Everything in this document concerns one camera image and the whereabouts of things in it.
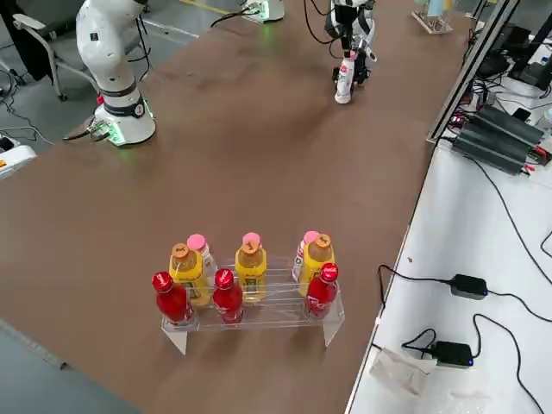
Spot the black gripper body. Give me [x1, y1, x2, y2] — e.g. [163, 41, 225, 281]
[326, 3, 360, 40]
[353, 53, 373, 84]

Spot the yellow drink bottle orange cap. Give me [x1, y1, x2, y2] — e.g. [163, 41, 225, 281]
[298, 234, 336, 285]
[167, 243, 210, 308]
[235, 241, 268, 305]

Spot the red drink bottle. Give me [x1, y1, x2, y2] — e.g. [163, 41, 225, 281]
[210, 267, 245, 324]
[151, 271, 195, 327]
[304, 261, 340, 321]

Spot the black finned power supply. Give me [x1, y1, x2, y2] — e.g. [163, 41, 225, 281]
[451, 122, 538, 176]
[472, 104, 545, 146]

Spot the black monitor stand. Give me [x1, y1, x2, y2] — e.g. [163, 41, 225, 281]
[507, 0, 552, 91]

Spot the black power adapter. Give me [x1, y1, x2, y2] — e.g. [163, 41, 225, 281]
[430, 340, 474, 367]
[450, 273, 488, 301]

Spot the clear acrylic stepped shelf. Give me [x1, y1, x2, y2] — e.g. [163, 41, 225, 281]
[160, 254, 348, 355]

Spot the clear plastic bag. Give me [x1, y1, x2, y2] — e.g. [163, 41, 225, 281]
[369, 347, 436, 396]

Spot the grey office chair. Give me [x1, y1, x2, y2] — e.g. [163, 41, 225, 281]
[0, 0, 70, 103]

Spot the white box device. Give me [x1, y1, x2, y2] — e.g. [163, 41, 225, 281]
[0, 133, 38, 182]

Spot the aluminium frame post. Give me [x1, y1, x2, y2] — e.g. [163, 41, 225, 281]
[425, 0, 525, 147]

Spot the black arm base cable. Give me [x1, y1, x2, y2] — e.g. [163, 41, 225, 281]
[209, 8, 251, 29]
[62, 114, 107, 143]

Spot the black power supply cable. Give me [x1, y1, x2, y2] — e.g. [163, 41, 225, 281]
[465, 154, 552, 288]

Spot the black adapter cable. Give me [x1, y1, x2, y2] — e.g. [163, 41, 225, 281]
[486, 291, 552, 323]
[472, 312, 547, 414]
[377, 263, 454, 310]

